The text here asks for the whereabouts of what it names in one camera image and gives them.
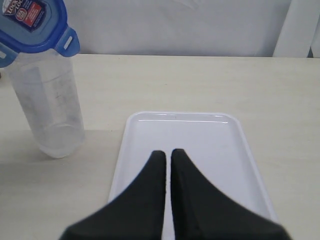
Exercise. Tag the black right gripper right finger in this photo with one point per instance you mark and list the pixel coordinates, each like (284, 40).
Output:
(202, 212)

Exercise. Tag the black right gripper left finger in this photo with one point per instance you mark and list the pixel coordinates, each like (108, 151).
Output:
(136, 214)

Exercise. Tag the blue plastic container lid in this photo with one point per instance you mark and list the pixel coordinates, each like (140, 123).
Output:
(35, 26)

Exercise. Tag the clear tall plastic container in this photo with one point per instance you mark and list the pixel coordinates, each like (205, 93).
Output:
(45, 86)

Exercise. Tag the white plastic tray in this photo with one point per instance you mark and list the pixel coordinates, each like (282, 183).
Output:
(215, 143)

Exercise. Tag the white backdrop curtain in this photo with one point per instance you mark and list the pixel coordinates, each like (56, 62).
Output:
(224, 28)

